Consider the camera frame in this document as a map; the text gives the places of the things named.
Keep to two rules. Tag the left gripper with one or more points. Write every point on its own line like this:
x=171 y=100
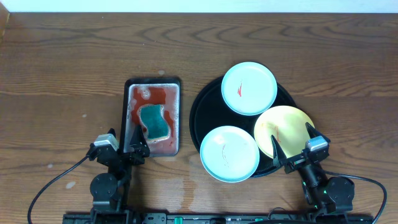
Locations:
x=140 y=154

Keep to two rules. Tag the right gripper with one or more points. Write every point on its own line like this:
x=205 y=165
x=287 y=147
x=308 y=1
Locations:
x=280 y=156

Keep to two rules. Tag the yellow plate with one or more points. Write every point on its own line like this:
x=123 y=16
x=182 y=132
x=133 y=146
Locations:
x=287 y=125

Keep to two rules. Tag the green scrubbing sponge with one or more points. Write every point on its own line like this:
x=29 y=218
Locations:
x=152 y=117

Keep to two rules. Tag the light blue plate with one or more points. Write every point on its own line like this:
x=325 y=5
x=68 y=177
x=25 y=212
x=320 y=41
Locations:
x=249 y=88
x=229 y=154

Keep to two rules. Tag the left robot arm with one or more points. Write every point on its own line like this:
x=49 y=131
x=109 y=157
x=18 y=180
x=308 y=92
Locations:
x=110 y=190

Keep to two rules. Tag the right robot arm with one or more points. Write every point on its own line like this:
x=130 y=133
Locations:
x=328 y=195

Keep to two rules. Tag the black rectangular soapy tray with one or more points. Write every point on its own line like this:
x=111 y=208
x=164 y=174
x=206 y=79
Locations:
x=140 y=92

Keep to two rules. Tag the black round tray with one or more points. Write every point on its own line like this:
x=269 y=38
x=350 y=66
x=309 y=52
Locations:
x=209 y=111

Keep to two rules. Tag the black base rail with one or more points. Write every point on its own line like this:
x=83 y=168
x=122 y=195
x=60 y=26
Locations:
x=162 y=218

